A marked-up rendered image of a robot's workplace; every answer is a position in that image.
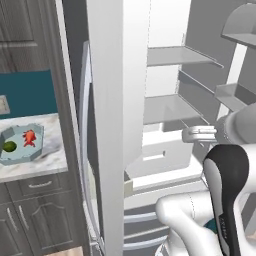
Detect white fridge crisper drawer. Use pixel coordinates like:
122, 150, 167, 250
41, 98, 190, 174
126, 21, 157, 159
125, 129, 205, 180

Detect grey fridge shelf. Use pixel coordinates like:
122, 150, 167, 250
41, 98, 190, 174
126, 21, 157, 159
146, 45, 225, 70
143, 93, 210, 127

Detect grey freezer drawer front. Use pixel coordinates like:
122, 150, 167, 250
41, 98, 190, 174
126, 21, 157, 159
122, 189, 209, 256

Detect white fridge door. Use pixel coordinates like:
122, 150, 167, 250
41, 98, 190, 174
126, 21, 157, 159
78, 0, 152, 256

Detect pale blue octagonal tupperware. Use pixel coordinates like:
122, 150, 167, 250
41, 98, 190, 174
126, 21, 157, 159
0, 122, 46, 167

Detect grey wall cupboard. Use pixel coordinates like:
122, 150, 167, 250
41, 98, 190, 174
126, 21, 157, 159
0, 0, 60, 74

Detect silver drawer handle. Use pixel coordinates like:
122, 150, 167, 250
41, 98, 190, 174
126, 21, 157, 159
27, 180, 54, 190

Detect green lime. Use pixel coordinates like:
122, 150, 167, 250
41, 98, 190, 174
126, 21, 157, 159
2, 140, 18, 154

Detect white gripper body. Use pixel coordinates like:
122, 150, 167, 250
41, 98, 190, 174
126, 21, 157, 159
181, 125, 218, 145

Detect white fridge body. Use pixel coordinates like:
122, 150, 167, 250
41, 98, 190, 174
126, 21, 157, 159
122, 0, 256, 256

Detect grey cupboard door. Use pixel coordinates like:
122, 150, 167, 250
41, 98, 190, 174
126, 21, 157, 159
14, 191, 82, 256
0, 202, 25, 256

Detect grey fridge door with bins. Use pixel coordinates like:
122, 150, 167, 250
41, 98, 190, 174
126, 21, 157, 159
177, 0, 256, 141

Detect silver cupboard door handle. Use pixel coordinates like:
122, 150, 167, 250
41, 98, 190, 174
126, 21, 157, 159
17, 205, 30, 231
6, 206, 19, 233

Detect white wall socket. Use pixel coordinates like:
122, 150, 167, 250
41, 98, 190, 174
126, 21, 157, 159
0, 94, 11, 116

